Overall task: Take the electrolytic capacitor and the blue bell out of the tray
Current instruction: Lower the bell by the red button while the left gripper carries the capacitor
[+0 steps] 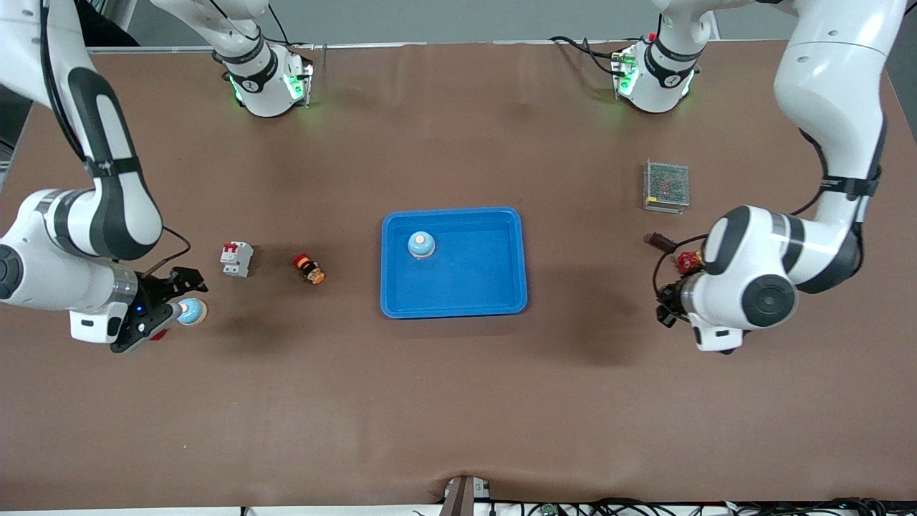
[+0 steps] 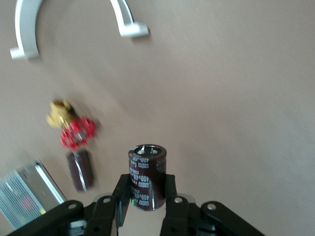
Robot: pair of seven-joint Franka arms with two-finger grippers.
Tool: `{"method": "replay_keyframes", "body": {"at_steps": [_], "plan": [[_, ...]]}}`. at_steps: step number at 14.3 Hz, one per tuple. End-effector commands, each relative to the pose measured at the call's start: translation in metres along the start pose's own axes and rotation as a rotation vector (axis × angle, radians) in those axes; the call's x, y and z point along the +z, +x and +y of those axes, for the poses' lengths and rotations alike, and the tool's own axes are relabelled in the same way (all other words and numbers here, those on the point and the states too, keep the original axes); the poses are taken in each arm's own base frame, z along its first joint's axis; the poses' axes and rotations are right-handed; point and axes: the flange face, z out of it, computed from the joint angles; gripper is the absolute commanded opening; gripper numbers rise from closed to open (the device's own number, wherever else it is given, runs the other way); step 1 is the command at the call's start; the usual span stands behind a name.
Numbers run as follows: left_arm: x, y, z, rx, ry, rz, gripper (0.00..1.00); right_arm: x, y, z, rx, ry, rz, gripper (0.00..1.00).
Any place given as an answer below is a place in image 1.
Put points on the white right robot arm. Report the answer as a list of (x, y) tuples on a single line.
[(114, 208)]

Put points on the red pushbutton with grey body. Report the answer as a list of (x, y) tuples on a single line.
[(160, 333)]

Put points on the white red circuit breaker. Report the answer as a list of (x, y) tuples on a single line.
[(236, 259)]

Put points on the dark brown capacitor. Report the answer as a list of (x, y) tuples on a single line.
[(660, 242)]

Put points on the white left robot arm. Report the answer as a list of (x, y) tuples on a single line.
[(831, 64)]

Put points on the light blue call bell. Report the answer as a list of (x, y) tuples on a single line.
[(193, 312), (421, 245)]

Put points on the blue plastic tray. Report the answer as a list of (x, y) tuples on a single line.
[(458, 287)]

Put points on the orange red emergency button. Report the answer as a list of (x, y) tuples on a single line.
[(309, 269)]

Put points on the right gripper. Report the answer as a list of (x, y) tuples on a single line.
[(152, 292)]

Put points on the metal mesh power supply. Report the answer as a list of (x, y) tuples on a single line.
[(666, 185)]

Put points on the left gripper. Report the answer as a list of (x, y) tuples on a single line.
[(669, 295)]

